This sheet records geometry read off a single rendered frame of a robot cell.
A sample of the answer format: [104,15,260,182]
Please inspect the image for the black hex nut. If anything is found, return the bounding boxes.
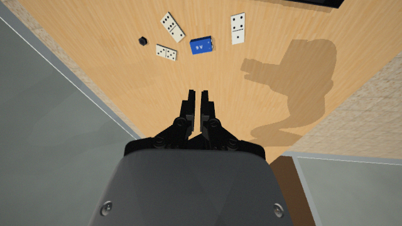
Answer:
[139,36,148,46]

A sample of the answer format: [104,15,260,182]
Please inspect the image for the white domino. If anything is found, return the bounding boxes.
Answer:
[231,12,245,45]
[160,12,186,43]
[156,44,177,61]

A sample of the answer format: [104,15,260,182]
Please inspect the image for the blue nine-volt battery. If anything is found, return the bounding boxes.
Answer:
[190,36,214,55]

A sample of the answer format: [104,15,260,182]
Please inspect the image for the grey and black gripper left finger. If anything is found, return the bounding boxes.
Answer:
[124,90,195,156]

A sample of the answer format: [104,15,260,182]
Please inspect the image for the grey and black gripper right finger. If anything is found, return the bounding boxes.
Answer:
[200,90,266,160]

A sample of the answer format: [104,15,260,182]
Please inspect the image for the black three-compartment bin rack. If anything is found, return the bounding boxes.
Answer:
[285,0,344,9]

